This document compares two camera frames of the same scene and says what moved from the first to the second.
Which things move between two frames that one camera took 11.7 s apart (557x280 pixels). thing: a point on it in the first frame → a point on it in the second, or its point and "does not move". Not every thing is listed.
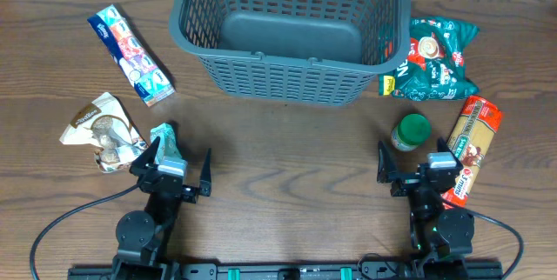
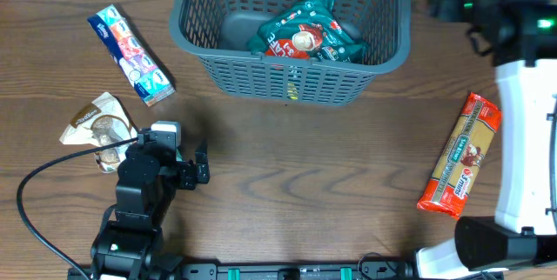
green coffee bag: x=436 y=70 → x=314 y=30
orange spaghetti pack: x=469 y=143 does not move
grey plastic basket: x=292 y=36 does not move
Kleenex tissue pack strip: x=133 y=58 does not move
